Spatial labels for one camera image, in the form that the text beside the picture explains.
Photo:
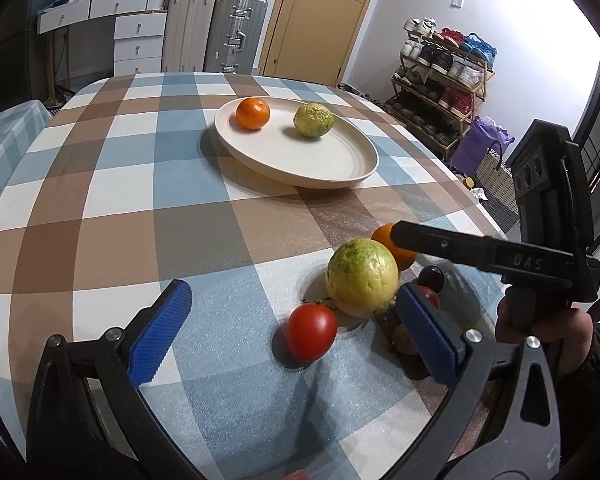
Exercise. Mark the dark grey refrigerator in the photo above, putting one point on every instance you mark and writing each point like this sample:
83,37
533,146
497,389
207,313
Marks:
10,70

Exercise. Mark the cream round plate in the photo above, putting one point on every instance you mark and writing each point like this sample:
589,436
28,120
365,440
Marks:
305,160

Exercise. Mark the rows of shoes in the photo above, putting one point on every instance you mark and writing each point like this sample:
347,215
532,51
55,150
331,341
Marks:
442,60

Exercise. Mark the orange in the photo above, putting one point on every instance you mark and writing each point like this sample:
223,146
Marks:
381,236
253,113

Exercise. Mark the silver suitcase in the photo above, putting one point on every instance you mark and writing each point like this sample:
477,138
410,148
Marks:
235,35

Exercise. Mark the woven basket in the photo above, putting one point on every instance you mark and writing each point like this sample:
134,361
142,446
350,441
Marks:
497,185

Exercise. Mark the scattered dark shoes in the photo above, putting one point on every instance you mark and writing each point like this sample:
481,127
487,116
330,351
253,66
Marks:
362,95

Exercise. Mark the brown blue checked tablecloth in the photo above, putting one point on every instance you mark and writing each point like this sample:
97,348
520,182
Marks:
130,210

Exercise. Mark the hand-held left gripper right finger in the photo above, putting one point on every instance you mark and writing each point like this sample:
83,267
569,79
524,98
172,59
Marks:
425,335

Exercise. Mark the white desk with drawers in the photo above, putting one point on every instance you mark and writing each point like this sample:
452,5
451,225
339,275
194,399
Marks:
130,25

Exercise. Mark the white suitcase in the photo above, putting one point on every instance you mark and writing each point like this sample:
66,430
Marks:
187,30

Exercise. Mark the small green guava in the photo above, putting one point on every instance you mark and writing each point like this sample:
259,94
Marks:
313,120

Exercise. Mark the wooden shoe rack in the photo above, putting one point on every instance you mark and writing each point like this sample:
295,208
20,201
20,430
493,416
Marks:
485,77

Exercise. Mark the small red tomato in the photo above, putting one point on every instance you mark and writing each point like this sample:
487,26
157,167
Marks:
429,296

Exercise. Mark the person's right hand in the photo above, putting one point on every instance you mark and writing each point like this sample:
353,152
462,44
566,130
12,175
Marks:
570,335

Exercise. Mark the wooden door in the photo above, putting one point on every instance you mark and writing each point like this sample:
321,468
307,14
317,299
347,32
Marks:
320,20

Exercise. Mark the large yellow guava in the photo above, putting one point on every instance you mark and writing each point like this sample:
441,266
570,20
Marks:
362,277

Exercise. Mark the dark purple plum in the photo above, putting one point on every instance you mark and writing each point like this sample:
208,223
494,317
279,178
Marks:
432,277

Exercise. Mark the purple bag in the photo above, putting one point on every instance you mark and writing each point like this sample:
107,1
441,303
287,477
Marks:
480,145

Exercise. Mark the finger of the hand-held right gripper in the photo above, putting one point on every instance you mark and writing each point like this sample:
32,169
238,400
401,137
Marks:
445,246

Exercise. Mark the small brown fruit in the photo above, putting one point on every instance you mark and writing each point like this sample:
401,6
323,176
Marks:
405,341

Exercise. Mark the large red tomato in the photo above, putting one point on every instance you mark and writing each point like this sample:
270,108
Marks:
311,332

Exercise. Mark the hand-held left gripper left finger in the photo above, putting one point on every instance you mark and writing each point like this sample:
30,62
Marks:
160,332

